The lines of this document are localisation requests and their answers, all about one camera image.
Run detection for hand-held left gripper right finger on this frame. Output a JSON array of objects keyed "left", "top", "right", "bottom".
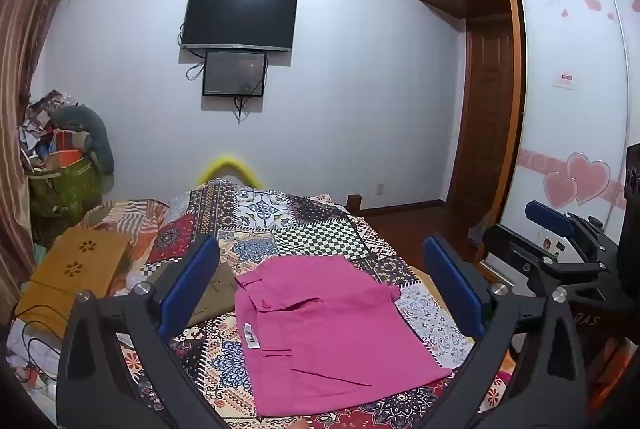
[{"left": 422, "top": 235, "right": 601, "bottom": 429}]

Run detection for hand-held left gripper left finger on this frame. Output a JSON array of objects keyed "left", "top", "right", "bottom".
[{"left": 56, "top": 234, "right": 222, "bottom": 429}]

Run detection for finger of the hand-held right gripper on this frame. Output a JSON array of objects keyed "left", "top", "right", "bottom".
[
  {"left": 482, "top": 224, "right": 608, "bottom": 297},
  {"left": 524, "top": 200, "right": 618, "bottom": 262}
]

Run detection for pink pants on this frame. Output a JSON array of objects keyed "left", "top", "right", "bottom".
[{"left": 234, "top": 255, "right": 453, "bottom": 419}]

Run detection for olive green pants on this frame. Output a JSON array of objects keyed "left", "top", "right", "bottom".
[{"left": 145, "top": 259, "right": 238, "bottom": 327}]

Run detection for white box device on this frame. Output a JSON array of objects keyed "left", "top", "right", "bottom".
[{"left": 535, "top": 229, "right": 568, "bottom": 257}]

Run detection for wooden wardrobe with heart stickers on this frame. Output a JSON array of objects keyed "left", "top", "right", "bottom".
[{"left": 412, "top": 0, "right": 640, "bottom": 260}]

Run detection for wooden lap desk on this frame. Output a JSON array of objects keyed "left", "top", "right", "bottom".
[{"left": 15, "top": 226, "right": 132, "bottom": 335}]

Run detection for brown wooden door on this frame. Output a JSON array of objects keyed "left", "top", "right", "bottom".
[{"left": 447, "top": 21, "right": 516, "bottom": 220}]

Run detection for patchwork patterned bedspread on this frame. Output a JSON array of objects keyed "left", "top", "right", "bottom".
[{"left": 10, "top": 179, "right": 516, "bottom": 429}]

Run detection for yellow curved object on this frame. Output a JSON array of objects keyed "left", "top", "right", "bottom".
[{"left": 197, "top": 154, "right": 261, "bottom": 187}]

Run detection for grey plush toy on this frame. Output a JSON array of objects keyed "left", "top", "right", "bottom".
[{"left": 52, "top": 105, "right": 115, "bottom": 174}]

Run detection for pile of clutter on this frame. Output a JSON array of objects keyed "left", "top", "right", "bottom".
[{"left": 20, "top": 91, "right": 81, "bottom": 170}]

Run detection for brown striped curtain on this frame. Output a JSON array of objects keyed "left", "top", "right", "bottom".
[{"left": 0, "top": 0, "right": 86, "bottom": 280}]

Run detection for black cable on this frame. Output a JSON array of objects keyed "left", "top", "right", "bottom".
[{"left": 15, "top": 304, "right": 66, "bottom": 385}]

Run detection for small black wall screen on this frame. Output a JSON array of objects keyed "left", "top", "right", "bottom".
[{"left": 202, "top": 51, "right": 267, "bottom": 98}]

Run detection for black wall television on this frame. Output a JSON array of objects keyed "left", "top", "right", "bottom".
[{"left": 181, "top": 0, "right": 299, "bottom": 52}]

